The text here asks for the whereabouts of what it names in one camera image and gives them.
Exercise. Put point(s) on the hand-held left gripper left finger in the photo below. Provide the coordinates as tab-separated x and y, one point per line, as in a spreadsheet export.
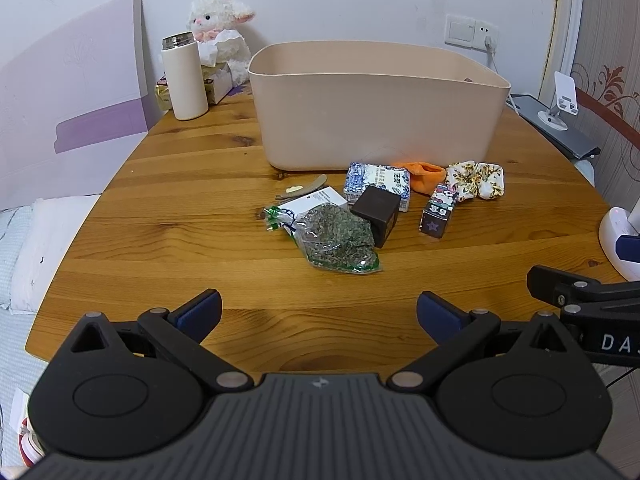
200	311

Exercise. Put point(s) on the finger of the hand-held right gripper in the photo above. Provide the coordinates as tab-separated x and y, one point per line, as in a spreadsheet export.
629	249
555	284

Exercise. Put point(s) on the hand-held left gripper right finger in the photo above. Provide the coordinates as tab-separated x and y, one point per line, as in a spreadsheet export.
435	316

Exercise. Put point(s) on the small cartoon printed box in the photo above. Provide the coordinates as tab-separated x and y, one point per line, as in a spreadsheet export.
437	215

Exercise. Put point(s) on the dark brown box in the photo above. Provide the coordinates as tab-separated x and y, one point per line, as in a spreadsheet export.
375	210

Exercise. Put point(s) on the bag of dried green herbs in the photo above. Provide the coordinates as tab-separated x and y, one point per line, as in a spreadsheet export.
340	237

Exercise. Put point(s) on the floral scrunchie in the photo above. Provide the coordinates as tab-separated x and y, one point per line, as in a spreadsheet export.
475	177

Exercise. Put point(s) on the orange sock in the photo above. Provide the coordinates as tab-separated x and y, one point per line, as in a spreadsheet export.
425	175

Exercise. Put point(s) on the blue and white patterned box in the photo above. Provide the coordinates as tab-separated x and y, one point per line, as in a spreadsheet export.
372	177

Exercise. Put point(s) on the white card packet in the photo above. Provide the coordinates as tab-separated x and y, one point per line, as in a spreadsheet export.
320	199

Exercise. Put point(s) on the beige plastic storage bin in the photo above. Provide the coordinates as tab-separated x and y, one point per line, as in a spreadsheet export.
370	120

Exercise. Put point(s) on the white rounded device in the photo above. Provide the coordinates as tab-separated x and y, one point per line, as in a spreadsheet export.
612	227

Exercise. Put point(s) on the dark grey laptop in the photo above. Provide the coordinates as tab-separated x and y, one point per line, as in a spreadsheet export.
575	137

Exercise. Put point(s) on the white pillow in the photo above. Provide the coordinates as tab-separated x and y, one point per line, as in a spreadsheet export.
50	250

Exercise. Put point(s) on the white phone stand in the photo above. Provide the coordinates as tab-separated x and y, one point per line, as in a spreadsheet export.
564	91

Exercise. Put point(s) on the light blue bedding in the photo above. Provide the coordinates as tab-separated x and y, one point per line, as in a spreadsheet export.
12	340

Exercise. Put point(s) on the white and red headphones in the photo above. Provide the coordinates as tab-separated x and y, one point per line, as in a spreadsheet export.
25	425

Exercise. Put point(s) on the yellow packet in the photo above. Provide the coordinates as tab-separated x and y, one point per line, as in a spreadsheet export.
164	95

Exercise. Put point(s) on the tissue box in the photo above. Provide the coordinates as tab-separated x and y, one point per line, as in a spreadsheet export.
216	82

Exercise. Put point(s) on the white thermos bottle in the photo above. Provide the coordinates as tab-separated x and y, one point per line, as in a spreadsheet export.
184	80

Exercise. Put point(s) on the white plush sheep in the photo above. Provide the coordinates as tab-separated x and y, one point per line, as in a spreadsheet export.
220	15

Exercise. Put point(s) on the white wall socket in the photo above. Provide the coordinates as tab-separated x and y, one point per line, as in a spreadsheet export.
487	35

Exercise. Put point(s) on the white wall switch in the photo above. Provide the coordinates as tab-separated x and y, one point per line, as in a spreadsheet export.
460	30

